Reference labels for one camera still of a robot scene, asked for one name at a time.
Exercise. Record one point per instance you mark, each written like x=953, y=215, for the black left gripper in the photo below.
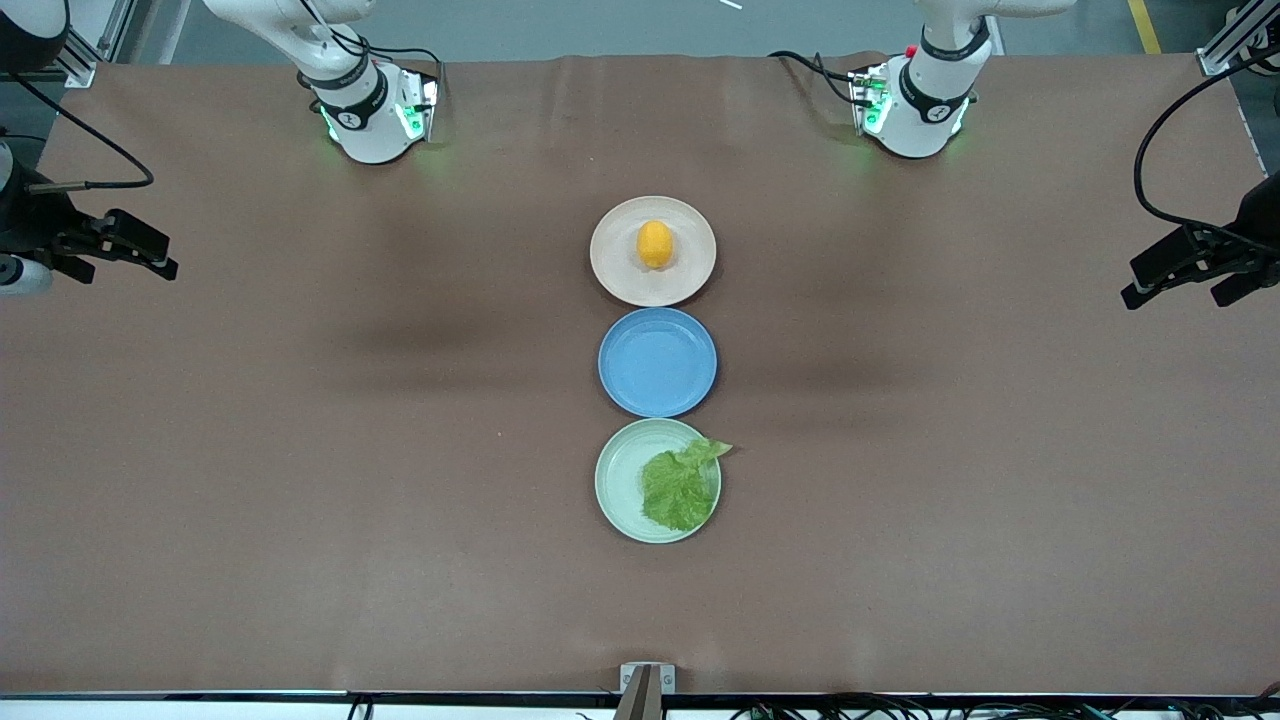
x=1262, y=219

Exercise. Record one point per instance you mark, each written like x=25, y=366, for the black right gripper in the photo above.
x=32, y=222

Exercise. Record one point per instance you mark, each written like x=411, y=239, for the yellow lemon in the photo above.
x=655, y=245

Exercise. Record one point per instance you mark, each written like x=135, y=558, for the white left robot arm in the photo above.
x=915, y=125

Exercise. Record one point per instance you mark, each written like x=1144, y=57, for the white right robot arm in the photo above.
x=372, y=132

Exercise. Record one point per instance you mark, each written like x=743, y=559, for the green lettuce leaf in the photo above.
x=678, y=490

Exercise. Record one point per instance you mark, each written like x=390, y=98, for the brown table cover sheet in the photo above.
x=300, y=450

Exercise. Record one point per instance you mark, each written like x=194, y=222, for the beige round plate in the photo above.
x=620, y=262

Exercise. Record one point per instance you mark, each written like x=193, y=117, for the blue round plate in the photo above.
x=657, y=362

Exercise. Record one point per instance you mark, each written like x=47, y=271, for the pale green round plate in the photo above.
x=620, y=480

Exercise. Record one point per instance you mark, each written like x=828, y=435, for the aluminium frame profile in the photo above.
x=95, y=40
x=1235, y=40

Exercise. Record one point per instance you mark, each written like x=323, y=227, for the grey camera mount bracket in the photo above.
x=646, y=685

